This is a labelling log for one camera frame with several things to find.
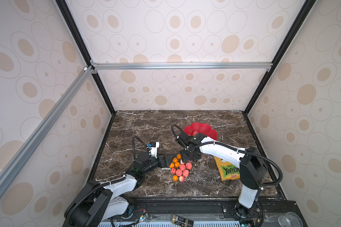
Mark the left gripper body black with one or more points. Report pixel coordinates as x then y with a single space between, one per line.
159 164

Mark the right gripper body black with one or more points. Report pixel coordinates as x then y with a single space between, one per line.
187 153

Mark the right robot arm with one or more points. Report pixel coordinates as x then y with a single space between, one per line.
252 166

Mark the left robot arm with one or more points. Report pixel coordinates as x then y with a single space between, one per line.
99 201

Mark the red flower-shaped fruit bowl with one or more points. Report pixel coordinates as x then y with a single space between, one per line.
205 129

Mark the orange tangerine bottom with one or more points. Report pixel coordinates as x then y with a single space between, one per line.
175 178

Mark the yellow snack bag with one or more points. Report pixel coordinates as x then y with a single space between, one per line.
227 170

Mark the dark glass bottle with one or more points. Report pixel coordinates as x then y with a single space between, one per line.
182 222

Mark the clear plastic cup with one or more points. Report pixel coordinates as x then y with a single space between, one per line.
290 219

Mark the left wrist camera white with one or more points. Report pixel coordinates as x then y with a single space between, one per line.
153 148

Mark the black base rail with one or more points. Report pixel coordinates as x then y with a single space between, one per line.
206 212

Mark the horizontal aluminium frame bar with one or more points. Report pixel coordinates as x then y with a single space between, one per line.
181 66

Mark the diagonal aluminium frame bar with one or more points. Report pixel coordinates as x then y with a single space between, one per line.
13 168

